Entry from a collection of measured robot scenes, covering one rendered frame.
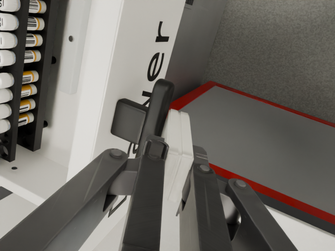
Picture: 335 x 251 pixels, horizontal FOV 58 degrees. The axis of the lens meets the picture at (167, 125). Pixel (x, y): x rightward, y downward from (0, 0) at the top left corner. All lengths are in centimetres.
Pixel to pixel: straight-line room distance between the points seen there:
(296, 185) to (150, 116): 34
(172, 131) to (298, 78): 94
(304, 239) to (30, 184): 31
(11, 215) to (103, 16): 27
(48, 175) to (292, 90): 90
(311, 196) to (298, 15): 72
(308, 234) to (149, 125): 25
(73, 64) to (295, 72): 88
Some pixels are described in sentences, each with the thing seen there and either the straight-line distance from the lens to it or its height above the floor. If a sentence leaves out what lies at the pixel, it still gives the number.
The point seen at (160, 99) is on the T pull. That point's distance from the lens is 20.
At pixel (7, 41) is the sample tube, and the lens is 27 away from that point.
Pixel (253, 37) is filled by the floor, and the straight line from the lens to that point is 110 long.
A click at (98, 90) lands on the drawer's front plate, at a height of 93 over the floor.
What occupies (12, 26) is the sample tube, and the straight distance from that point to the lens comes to 27.
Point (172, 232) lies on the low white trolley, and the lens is 43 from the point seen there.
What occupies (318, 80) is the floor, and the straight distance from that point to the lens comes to 111.
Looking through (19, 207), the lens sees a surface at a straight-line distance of 40.
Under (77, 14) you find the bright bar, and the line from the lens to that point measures 30.
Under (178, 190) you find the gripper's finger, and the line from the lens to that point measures 17.
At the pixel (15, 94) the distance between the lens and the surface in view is 29.
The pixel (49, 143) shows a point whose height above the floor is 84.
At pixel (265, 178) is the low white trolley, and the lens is 48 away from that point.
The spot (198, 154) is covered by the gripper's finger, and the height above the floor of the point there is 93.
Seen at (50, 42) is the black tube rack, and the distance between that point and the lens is 30.
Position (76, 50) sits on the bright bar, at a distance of 31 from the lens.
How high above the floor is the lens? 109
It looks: 64 degrees down
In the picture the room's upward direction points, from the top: 127 degrees counter-clockwise
